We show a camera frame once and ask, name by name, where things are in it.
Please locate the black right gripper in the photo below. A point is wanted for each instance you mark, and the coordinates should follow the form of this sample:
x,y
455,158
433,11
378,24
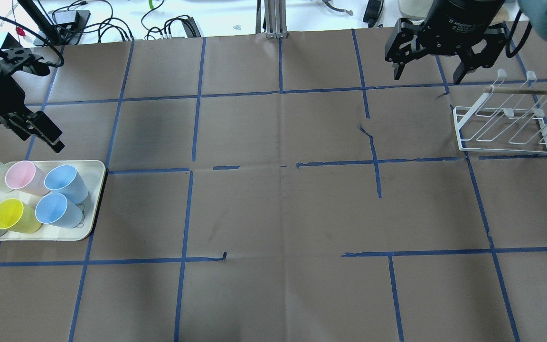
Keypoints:
x,y
463,19

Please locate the light blue ikea cup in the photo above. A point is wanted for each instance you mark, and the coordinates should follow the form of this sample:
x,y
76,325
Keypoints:
x,y
66,179

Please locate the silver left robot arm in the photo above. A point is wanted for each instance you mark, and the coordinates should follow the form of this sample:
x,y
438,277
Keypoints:
x,y
14,114

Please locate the pink plastic cup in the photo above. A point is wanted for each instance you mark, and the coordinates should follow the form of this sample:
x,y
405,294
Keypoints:
x,y
26,177

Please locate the blue plastic cup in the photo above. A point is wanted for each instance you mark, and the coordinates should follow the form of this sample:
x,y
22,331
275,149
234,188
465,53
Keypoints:
x,y
57,210

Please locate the yellow plastic cup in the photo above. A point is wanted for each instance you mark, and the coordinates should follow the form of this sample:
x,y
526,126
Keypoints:
x,y
16,216

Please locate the cream plastic tray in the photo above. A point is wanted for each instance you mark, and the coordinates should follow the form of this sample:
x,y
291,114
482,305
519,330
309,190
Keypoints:
x,y
93,173

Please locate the black power adapter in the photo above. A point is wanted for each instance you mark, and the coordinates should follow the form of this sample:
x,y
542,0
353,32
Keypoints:
x,y
372,13

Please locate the black monitor stand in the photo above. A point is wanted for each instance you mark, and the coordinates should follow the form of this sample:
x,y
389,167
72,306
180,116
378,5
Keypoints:
x,y
58,27

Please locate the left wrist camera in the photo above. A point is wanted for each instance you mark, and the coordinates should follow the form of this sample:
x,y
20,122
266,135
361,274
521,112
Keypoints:
x,y
23,59

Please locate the white wire cup rack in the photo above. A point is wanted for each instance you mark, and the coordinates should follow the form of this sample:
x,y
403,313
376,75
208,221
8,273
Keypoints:
x,y
506,118

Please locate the aluminium frame post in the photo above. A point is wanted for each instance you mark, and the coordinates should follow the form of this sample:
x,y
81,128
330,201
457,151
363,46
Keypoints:
x,y
275,19

